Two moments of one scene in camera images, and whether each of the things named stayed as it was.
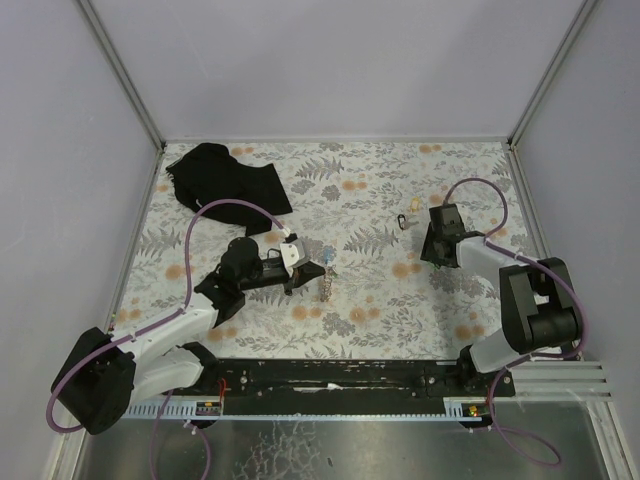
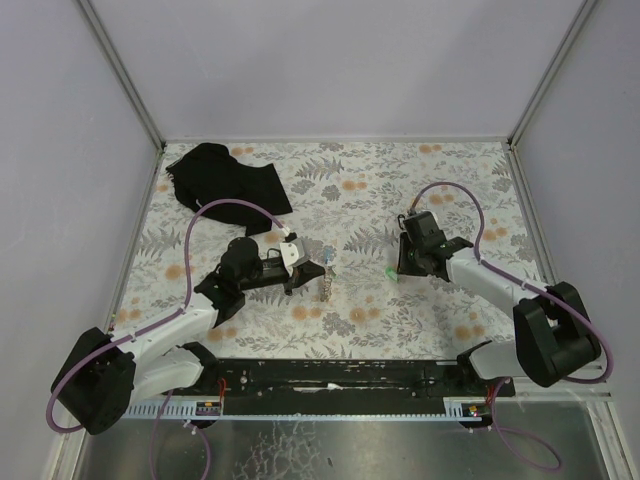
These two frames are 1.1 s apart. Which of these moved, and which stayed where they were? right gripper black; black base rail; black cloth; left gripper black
Moved: right gripper black
Stayed: black base rail; black cloth; left gripper black
